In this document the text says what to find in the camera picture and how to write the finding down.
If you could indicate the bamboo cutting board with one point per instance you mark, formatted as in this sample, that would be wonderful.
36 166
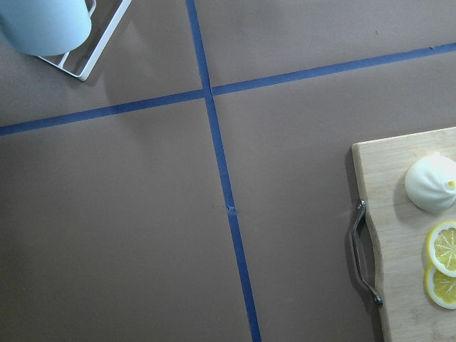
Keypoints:
399 230

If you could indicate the upper lemon slice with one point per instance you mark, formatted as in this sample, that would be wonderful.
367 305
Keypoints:
440 246

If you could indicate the lemon slice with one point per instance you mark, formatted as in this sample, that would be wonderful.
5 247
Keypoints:
440 288
440 246

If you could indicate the light blue cup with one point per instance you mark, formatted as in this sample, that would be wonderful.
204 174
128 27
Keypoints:
44 28

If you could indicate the lower lemon slice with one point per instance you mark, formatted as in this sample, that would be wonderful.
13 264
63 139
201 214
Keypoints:
440 288

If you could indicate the cup rack with wooden handle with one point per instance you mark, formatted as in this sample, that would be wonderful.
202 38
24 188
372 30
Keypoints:
105 17

